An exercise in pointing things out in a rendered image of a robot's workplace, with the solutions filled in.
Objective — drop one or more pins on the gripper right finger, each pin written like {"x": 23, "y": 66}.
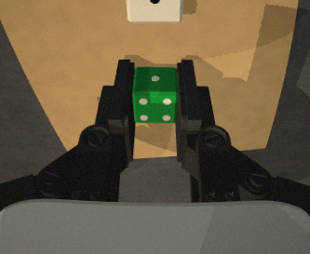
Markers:
{"x": 220, "y": 171}

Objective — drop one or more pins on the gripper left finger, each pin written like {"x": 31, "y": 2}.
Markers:
{"x": 102, "y": 153}

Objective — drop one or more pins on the green die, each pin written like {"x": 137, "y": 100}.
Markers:
{"x": 155, "y": 95}

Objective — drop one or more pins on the white die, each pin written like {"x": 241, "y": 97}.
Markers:
{"x": 154, "y": 10}

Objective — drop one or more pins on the tan flat mat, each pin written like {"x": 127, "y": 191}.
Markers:
{"x": 69, "y": 50}

